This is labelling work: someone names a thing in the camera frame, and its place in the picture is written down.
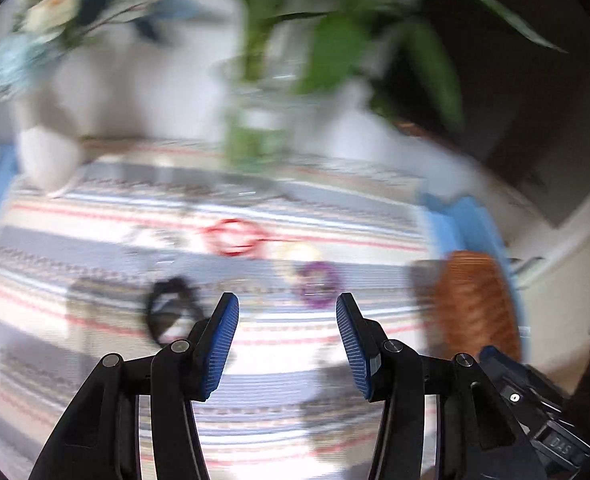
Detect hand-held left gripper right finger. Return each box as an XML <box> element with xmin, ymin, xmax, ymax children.
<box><xmin>336</xmin><ymin>292</ymin><xmax>548</xmax><ymax>480</ymax></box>

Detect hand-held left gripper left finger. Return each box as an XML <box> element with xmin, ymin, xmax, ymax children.
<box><xmin>27</xmin><ymin>292</ymin><xmax>240</xmax><ymax>480</ymax></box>

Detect purple bead bracelet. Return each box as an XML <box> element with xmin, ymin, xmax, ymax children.
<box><xmin>297</xmin><ymin>261</ymin><xmax>340</xmax><ymax>307</ymax></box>

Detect black bracelet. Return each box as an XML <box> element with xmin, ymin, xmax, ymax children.
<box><xmin>145</xmin><ymin>276</ymin><xmax>203</xmax><ymax>346</ymax></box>

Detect red cord bracelet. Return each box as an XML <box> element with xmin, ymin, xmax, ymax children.
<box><xmin>204</xmin><ymin>218</ymin><xmax>268</xmax><ymax>259</ymax></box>

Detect clear bead bracelet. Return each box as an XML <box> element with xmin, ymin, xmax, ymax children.
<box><xmin>275</xmin><ymin>244</ymin><xmax>322</xmax><ymax>281</ymax></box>

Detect brown wicker basket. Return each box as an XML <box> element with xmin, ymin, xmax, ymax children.
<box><xmin>415</xmin><ymin>251</ymin><xmax>523</xmax><ymax>361</ymax></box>

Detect silver chain bracelet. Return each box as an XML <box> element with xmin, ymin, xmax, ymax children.
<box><xmin>125</xmin><ymin>225</ymin><xmax>186</xmax><ymax>261</ymax></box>

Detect striped woven tablecloth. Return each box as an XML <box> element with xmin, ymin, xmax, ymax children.
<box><xmin>0</xmin><ymin>140</ymin><xmax>436</xmax><ymax>480</ymax></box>

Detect clear glass vase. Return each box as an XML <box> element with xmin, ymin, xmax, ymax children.
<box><xmin>215</xmin><ymin>55</ymin><xmax>336</xmax><ymax>171</ymax></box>

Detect white ceramic vase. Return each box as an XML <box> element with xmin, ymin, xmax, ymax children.
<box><xmin>17</xmin><ymin>125</ymin><xmax>83</xmax><ymax>196</ymax></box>

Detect green leafy plant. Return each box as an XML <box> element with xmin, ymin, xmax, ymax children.
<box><xmin>145</xmin><ymin>0</ymin><xmax>568</xmax><ymax>131</ymax></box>

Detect white vase with flowers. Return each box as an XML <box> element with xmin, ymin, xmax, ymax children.
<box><xmin>0</xmin><ymin>0</ymin><xmax>216</xmax><ymax>101</ymax></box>

